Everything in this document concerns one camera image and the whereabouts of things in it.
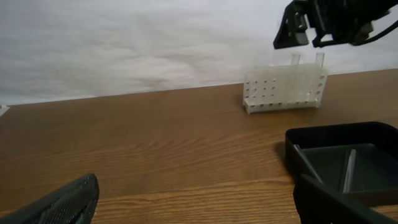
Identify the white test tube rack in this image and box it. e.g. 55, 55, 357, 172
242, 63, 329, 115

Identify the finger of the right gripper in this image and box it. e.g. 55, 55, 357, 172
272, 0, 312, 50
312, 33, 339, 49

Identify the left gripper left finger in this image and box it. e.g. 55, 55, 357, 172
0, 173, 101, 224

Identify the black tray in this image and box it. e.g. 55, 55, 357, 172
284, 121, 398, 208

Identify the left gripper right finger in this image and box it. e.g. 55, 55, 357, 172
292, 174, 398, 224

